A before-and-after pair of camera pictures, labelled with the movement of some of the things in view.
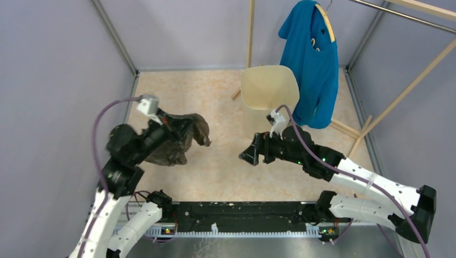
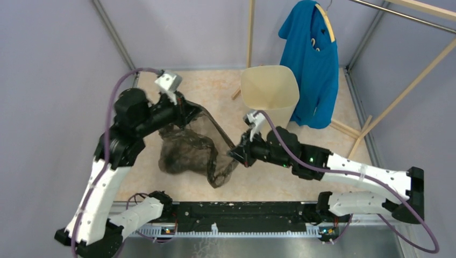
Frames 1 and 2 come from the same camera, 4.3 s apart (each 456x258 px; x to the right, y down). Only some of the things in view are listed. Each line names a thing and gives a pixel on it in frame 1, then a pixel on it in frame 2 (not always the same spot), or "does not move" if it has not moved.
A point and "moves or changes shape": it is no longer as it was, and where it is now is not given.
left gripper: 176,126 to 185,109
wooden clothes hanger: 326,16 does not move
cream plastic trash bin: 266,88 does not move
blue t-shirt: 307,45 does not move
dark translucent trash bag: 186,126 moves or changes shape
